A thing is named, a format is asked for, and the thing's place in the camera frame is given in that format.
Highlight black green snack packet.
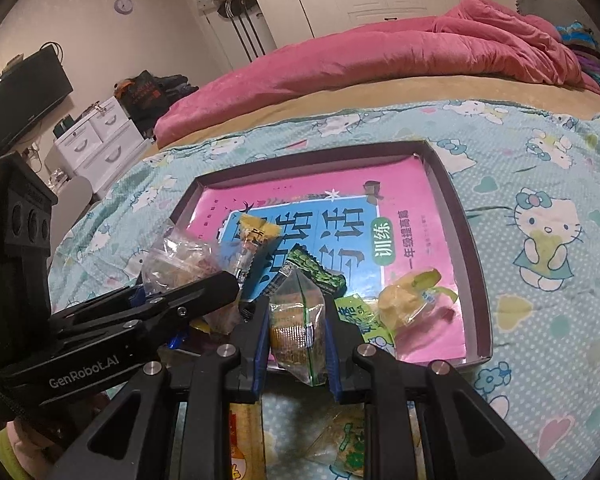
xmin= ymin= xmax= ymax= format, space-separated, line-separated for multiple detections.
xmin=265 ymin=242 xmax=348 ymax=296

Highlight black television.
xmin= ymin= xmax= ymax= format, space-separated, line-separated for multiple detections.
xmin=0 ymin=47 xmax=73 ymax=161

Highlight cat print bed sheet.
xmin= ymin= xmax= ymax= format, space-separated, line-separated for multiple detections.
xmin=47 ymin=100 xmax=600 ymax=480

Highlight hanging dark straps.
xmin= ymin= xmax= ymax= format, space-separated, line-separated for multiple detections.
xmin=200 ymin=0 xmax=261 ymax=61

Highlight clear nut snack packet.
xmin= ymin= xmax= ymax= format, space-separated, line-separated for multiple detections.
xmin=141 ymin=220 xmax=241 ymax=336

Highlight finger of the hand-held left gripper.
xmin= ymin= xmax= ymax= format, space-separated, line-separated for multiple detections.
xmin=75 ymin=284 xmax=150 ymax=313
xmin=52 ymin=271 xmax=242 ymax=357

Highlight long yellow snack packet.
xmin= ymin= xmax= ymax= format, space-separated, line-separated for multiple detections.
xmin=236 ymin=212 xmax=281 ymax=281

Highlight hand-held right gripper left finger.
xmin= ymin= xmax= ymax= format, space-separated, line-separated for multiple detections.
xmin=60 ymin=296 xmax=272 ymax=480

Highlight white drawer cabinet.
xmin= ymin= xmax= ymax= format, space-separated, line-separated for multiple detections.
xmin=55 ymin=95 xmax=153 ymax=196

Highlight tan bed cover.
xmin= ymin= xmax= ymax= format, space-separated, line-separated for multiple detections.
xmin=145 ymin=75 xmax=600 ymax=161

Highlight pink blanket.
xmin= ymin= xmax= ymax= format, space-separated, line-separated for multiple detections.
xmin=155 ymin=0 xmax=600 ymax=148

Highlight clear packet green print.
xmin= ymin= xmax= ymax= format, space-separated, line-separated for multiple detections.
xmin=305 ymin=407 xmax=368 ymax=478

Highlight pink book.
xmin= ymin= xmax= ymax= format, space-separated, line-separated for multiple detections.
xmin=172 ymin=157 xmax=468 ymax=366

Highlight clear cake packet green band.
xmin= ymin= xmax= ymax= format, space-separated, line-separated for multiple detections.
xmin=269 ymin=274 xmax=331 ymax=387

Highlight grey headboard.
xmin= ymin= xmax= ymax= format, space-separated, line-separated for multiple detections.
xmin=514 ymin=0 xmax=600 ymax=61

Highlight white chair back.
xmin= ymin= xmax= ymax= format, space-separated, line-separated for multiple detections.
xmin=47 ymin=175 xmax=93 ymax=206

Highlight light green snack packet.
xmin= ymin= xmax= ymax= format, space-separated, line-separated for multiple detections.
xmin=334 ymin=295 xmax=396 ymax=346

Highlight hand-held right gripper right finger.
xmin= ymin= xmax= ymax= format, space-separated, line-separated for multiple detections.
xmin=324 ymin=305 xmax=536 ymax=480

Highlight dark clothes pile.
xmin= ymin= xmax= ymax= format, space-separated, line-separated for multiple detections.
xmin=114 ymin=71 xmax=198 ymax=136

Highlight clear yellow pastry packet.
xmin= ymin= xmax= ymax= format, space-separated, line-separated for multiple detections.
xmin=377 ymin=267 xmax=458 ymax=333

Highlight shallow grey cardboard box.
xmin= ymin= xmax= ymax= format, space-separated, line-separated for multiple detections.
xmin=167 ymin=139 xmax=493 ymax=366

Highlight person's left forearm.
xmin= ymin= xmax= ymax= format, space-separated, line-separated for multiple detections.
xmin=5 ymin=417 xmax=63 ymax=478

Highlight long orange snack packet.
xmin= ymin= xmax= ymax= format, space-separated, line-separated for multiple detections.
xmin=228 ymin=402 xmax=266 ymax=480

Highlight colourful striped cloth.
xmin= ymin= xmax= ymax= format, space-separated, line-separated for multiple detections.
xmin=555 ymin=20 xmax=600 ymax=101

